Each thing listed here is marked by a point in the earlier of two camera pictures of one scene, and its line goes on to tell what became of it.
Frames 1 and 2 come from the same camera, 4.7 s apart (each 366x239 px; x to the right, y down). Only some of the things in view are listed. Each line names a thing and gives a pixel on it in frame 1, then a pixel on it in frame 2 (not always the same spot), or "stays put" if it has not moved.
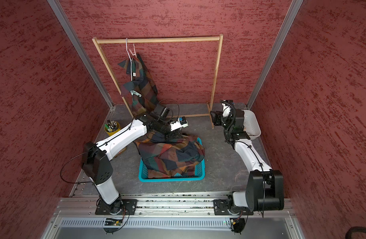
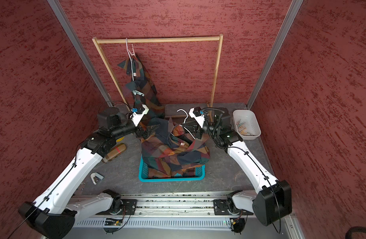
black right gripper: (218, 115) → (198, 131)
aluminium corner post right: (291, 15) stays put
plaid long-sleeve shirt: (166, 155) stays put
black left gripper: (172, 135) → (149, 130)
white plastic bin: (251, 126) stays put
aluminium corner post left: (81, 49) stays put
